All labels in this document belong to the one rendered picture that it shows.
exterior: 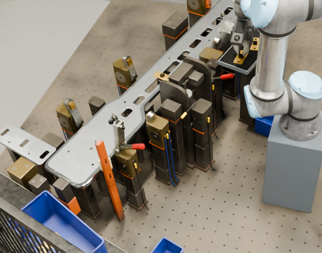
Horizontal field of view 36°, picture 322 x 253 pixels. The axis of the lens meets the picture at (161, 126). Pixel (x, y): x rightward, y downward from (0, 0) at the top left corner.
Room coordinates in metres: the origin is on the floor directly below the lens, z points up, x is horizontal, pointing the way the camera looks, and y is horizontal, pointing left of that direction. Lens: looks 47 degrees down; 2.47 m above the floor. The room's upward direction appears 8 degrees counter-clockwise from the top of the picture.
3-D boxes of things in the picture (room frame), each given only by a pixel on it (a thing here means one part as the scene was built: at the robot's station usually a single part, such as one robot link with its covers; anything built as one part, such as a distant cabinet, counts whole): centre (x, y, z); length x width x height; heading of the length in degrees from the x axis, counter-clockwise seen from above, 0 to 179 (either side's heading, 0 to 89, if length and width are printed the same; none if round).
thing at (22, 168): (1.22, 0.55, 0.88); 0.08 x 0.08 x 0.36; 48
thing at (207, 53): (1.68, -0.28, 0.89); 0.12 x 0.08 x 0.38; 48
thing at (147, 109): (1.55, 0.08, 0.84); 0.12 x 0.05 x 0.29; 48
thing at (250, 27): (1.57, -0.38, 1.32); 0.09 x 0.08 x 0.12; 148
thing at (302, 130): (1.18, -0.51, 1.15); 0.15 x 0.15 x 0.10
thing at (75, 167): (1.70, -0.05, 1.00); 1.38 x 0.22 x 0.02; 138
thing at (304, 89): (1.18, -0.50, 1.27); 0.13 x 0.12 x 0.14; 90
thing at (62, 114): (1.52, 0.40, 0.87); 0.12 x 0.07 x 0.35; 48
